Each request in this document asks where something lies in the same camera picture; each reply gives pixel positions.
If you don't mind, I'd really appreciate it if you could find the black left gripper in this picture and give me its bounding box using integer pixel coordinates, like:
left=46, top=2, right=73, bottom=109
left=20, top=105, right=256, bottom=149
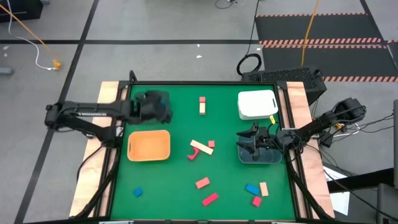
left=134, top=90, right=174, bottom=125

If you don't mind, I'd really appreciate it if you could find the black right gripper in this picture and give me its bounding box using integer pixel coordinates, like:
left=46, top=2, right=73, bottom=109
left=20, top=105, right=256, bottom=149
left=236, top=121, right=282, bottom=161

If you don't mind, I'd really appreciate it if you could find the long natural wood plank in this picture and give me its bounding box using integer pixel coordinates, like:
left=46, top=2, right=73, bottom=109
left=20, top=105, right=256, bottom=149
left=190, top=139, right=215, bottom=156

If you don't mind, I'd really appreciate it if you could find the blue rectangular block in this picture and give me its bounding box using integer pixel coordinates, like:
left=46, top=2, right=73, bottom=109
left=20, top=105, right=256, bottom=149
left=245, top=183, right=261, bottom=197

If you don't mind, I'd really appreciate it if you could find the red arch block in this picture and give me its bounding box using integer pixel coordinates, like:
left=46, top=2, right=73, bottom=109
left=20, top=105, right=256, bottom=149
left=187, top=146, right=200, bottom=161

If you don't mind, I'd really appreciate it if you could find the salmon red rectangular block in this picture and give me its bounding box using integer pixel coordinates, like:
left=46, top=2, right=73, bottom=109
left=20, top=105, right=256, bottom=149
left=195, top=177, right=211, bottom=190

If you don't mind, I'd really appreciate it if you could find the long red block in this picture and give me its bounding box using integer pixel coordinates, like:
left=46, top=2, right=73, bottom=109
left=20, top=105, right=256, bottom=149
left=201, top=192, right=220, bottom=207

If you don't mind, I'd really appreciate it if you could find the blue-grey plastic bin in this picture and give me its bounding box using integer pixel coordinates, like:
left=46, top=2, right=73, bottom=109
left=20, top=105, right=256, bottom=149
left=238, top=136, right=283, bottom=165

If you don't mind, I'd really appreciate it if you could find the white plastic bin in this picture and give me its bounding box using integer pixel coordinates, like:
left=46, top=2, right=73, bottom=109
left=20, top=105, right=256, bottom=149
left=237, top=89, right=279, bottom=121

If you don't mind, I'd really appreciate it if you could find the orange plastic bin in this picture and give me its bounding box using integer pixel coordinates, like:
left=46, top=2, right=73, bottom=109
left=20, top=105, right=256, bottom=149
left=127, top=129, right=172, bottom=162

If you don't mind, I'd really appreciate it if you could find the green felt table mat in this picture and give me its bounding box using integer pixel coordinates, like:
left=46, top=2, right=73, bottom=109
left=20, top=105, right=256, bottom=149
left=110, top=84, right=296, bottom=220

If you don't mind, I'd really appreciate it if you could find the black perforated computer tower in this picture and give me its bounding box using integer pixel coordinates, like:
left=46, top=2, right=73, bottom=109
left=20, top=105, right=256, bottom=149
left=241, top=67, right=328, bottom=105

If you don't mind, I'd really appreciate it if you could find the black power adapter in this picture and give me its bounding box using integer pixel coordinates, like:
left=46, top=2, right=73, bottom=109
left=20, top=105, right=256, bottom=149
left=320, top=132, right=335, bottom=149

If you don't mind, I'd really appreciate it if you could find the white paper sheet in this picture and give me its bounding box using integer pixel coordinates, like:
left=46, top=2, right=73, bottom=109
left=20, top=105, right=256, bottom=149
left=323, top=166, right=351, bottom=216

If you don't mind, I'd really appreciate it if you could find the black floor beam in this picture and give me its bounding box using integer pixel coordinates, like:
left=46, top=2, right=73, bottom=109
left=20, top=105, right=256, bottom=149
left=326, top=167, right=394, bottom=194

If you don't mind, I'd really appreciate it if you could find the black hazard-striped floor mat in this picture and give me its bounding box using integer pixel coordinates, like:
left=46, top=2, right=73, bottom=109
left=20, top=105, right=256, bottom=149
left=254, top=12, right=398, bottom=83

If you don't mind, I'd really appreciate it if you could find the grey cabinet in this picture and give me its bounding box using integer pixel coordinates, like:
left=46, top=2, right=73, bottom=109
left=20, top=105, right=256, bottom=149
left=376, top=183, right=398, bottom=224

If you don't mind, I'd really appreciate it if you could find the black floor box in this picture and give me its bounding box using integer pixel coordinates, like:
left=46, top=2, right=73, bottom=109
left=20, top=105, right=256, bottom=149
left=0, top=0, right=44, bottom=23

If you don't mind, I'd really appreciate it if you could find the black looped floor cable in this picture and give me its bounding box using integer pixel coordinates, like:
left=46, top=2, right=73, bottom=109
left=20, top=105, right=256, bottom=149
left=236, top=0, right=263, bottom=77

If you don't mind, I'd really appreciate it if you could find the thin black floor cable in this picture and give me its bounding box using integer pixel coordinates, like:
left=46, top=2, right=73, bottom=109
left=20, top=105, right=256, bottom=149
left=215, top=0, right=238, bottom=9

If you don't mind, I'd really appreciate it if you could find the black cable bundle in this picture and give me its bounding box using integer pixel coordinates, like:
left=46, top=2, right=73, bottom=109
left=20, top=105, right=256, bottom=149
left=310, top=112, right=396, bottom=147

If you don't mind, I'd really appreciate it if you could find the yellow floor cable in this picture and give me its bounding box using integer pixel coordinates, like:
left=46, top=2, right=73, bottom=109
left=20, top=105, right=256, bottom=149
left=300, top=0, right=321, bottom=67

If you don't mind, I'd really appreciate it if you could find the white floor cable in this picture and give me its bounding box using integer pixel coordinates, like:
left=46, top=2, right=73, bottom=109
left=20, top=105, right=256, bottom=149
left=6, top=0, right=55, bottom=71

